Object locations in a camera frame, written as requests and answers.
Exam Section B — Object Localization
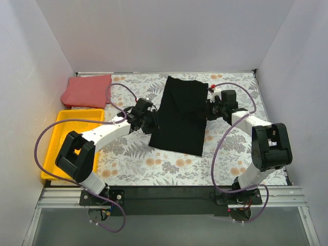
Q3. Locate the black t shirt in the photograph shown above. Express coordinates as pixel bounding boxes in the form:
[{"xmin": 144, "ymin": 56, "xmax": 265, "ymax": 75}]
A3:
[{"xmin": 149, "ymin": 76, "xmax": 209, "ymax": 156}]

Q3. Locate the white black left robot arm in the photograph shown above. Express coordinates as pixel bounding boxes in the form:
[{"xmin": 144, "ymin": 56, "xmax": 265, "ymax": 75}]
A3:
[{"xmin": 55, "ymin": 98, "xmax": 159, "ymax": 205}]

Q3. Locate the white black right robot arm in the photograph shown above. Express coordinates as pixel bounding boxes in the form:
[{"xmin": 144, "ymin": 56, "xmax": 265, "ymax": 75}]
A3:
[{"xmin": 204, "ymin": 88, "xmax": 293, "ymax": 205}]

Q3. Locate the floral table mat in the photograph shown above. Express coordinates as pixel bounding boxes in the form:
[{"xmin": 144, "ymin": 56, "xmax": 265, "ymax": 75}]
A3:
[{"xmin": 70, "ymin": 72, "xmax": 290, "ymax": 186}]

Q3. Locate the folded red t shirt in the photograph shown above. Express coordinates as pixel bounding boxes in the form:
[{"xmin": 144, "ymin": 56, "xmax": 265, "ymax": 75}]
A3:
[{"xmin": 60, "ymin": 75, "xmax": 112, "ymax": 108}]

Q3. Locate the yellow plastic tray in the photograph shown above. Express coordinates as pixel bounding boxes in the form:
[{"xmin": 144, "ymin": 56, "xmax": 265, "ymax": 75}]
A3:
[{"xmin": 40, "ymin": 109, "xmax": 106, "ymax": 180}]

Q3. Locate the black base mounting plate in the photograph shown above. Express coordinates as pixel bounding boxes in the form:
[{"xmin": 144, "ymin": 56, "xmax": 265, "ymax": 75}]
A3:
[{"xmin": 79, "ymin": 184, "xmax": 263, "ymax": 217}]

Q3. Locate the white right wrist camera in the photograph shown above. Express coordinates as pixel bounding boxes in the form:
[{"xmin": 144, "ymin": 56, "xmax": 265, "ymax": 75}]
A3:
[{"xmin": 209, "ymin": 85, "xmax": 221, "ymax": 103}]

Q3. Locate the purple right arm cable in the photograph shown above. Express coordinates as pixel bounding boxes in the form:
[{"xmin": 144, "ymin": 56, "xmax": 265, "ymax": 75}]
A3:
[{"xmin": 208, "ymin": 82, "xmax": 269, "ymax": 224}]

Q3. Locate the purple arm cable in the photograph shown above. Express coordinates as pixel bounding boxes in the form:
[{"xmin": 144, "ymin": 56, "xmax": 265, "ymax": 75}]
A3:
[
  {"xmin": 208, "ymin": 82, "xmax": 269, "ymax": 224},
  {"xmin": 34, "ymin": 83, "xmax": 139, "ymax": 233}
]

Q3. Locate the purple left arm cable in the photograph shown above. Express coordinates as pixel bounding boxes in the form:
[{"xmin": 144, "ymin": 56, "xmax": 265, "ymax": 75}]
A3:
[{"xmin": 34, "ymin": 83, "xmax": 139, "ymax": 233}]

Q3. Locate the aluminium frame rail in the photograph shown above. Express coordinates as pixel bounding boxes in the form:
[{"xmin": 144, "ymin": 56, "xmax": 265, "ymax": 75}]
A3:
[{"xmin": 23, "ymin": 187, "xmax": 83, "ymax": 246}]

